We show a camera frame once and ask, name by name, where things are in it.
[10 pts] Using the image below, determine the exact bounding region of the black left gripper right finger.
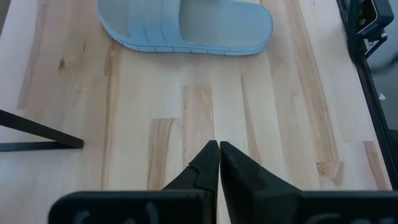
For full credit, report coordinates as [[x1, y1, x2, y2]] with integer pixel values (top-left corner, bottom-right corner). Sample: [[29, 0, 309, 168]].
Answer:
[[219, 141, 302, 224]]

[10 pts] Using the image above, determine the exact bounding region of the black camera on mount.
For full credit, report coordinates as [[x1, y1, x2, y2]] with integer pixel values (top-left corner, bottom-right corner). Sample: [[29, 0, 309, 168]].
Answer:
[[335, 0, 396, 60]]

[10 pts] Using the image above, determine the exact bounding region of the pale slide sandal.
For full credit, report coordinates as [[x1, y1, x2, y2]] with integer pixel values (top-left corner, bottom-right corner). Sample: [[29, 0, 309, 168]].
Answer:
[[96, 0, 274, 57]]

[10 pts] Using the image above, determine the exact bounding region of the black metal wood shelf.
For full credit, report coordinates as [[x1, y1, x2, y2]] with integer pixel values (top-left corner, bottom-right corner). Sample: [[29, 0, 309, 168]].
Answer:
[[0, 108, 85, 152]]

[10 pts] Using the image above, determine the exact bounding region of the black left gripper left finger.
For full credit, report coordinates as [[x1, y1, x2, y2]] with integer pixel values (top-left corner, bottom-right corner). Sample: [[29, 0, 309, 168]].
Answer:
[[162, 139, 220, 224]]

